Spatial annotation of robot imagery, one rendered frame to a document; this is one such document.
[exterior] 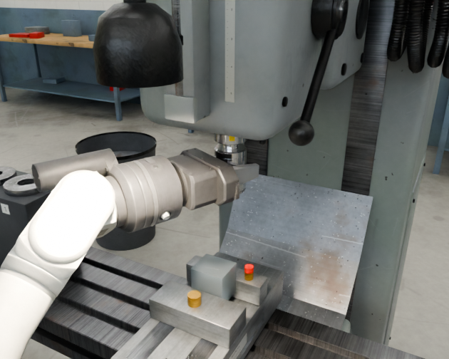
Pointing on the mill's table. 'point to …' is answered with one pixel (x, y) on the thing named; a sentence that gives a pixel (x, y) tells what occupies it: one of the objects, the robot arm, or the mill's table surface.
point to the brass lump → (194, 298)
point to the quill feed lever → (336, 10)
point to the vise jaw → (230, 311)
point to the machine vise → (177, 341)
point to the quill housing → (251, 68)
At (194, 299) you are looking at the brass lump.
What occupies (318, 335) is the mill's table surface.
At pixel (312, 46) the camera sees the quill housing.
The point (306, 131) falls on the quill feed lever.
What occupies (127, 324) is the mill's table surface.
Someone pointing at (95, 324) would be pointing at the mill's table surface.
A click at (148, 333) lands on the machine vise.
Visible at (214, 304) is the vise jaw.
